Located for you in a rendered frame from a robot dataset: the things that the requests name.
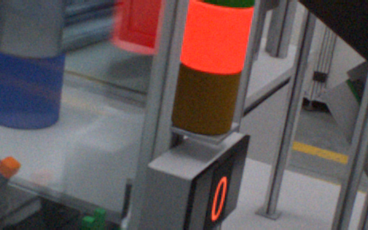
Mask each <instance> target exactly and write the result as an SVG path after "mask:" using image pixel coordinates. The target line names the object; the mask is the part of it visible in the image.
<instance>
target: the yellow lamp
mask: <svg viewBox="0 0 368 230"><path fill-rule="evenodd" d="M241 75H242V70H240V71H239V72H236V73H214V72H206V71H203V70H200V69H194V68H192V67H191V66H187V65H185V64H184V63H180V64H179V72H178V77H177V81H176V92H175V96H174V101H173V108H172V116H171V121H172V123H173V124H174V125H176V126H178V127H179V128H181V129H185V130H187V131H189V132H194V133H199V134H204V135H220V134H223V133H226V132H228V131H230V130H231V126H232V122H233V119H234V112H235V106H236V99H237V95H238V92H239V83H240V78H241Z"/></svg>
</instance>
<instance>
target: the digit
mask: <svg viewBox="0 0 368 230"><path fill-rule="evenodd" d="M234 160H235V154H234V155H233V156H232V157H231V158H230V159H228V160H227V161H226V162H225V163H223V164H222V166H220V167H219V168H218V169H217V170H216V171H215V173H214V181H213V183H212V190H211V197H210V201H209V204H208V214H207V217H206V221H205V228H204V230H212V229H213V228H214V227H215V226H216V225H217V224H218V223H219V222H220V221H221V220H222V219H223V218H224V213H225V207H226V203H227V199H228V191H229V187H230V183H231V175H232V171H233V168H234Z"/></svg>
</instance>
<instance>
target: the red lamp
mask: <svg viewBox="0 0 368 230"><path fill-rule="evenodd" d="M252 15H253V7H252V8H249V9H232V8H227V7H222V6H213V5H210V4H205V3H202V2H200V1H196V0H190V2H189V6H188V17H187V21H186V26H185V33H184V40H183V45H182V53H181V57H180V60H181V61H182V62H183V63H184V64H185V65H187V66H191V67H192V68H194V69H200V70H203V71H206V72H214V73H236V72H239V71H240V70H242V68H243V63H244V58H245V52H246V48H247V39H248V35H249V32H250V28H251V19H252Z"/></svg>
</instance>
